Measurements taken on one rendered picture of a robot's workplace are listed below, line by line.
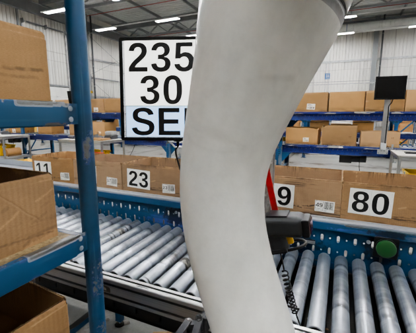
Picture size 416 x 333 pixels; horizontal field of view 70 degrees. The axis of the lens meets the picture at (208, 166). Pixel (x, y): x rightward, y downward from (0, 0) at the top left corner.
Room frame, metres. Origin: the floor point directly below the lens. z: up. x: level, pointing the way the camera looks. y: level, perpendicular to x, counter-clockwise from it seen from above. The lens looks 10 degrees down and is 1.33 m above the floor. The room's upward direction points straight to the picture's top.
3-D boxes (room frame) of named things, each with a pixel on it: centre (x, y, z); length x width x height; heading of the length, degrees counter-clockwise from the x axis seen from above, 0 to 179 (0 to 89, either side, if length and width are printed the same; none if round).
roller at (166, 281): (1.16, 0.08, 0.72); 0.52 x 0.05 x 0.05; 156
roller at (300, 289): (0.98, -0.34, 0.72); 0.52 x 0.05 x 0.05; 156
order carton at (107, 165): (1.91, 0.63, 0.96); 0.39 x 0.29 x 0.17; 66
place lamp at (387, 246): (1.08, -0.70, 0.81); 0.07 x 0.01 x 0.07; 66
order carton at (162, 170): (1.75, 0.27, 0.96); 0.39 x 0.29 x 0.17; 66
